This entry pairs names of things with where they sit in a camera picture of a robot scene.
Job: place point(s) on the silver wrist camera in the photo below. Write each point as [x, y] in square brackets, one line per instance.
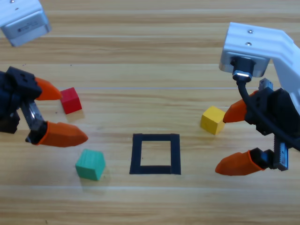
[261, 66]
[25, 29]

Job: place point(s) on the yellow wooden block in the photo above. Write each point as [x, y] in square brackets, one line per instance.
[213, 119]

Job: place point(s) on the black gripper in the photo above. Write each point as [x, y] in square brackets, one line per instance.
[11, 93]
[279, 110]

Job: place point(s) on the white camera bracket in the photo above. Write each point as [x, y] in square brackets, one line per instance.
[257, 39]
[18, 7]

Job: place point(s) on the red wooden block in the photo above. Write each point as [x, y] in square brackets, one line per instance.
[71, 100]

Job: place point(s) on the black tape square outline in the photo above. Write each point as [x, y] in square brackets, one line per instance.
[137, 152]

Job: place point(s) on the green wooden block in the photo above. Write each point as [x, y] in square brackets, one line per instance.
[90, 164]

